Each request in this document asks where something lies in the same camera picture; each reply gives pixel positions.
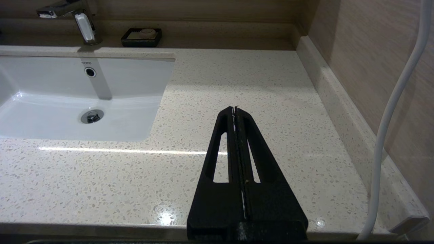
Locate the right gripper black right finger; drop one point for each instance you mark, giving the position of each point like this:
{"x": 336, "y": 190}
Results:
{"x": 271, "y": 206}

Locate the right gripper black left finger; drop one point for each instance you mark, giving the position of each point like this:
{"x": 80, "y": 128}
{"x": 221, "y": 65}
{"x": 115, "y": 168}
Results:
{"x": 210, "y": 206}

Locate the chrome sink drain stopper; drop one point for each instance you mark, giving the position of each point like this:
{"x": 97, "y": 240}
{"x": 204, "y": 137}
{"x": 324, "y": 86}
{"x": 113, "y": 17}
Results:
{"x": 92, "y": 116}

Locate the black square soap dish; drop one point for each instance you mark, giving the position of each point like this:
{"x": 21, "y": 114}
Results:
{"x": 135, "y": 41}

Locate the white ceramic sink basin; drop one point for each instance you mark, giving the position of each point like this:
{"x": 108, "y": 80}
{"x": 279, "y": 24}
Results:
{"x": 44, "y": 125}

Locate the round white soap bar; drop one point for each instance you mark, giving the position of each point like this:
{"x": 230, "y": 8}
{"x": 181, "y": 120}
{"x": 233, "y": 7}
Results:
{"x": 148, "y": 32}

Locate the chrome sink faucet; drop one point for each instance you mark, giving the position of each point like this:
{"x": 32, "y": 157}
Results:
{"x": 86, "y": 30}

